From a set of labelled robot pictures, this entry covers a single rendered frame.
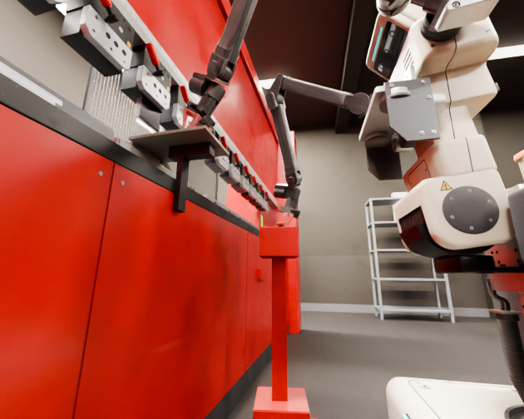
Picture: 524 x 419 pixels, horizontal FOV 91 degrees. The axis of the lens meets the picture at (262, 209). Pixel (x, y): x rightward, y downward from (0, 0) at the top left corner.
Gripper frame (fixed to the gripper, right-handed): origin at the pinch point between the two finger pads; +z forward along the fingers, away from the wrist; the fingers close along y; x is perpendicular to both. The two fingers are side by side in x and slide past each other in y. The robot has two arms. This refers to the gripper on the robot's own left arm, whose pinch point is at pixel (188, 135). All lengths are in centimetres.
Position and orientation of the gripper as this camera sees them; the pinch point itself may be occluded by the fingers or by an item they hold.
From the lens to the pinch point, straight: 93.2
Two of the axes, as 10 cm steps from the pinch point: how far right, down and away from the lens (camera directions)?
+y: -2.5, -2.3, -9.4
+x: 8.2, 4.6, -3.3
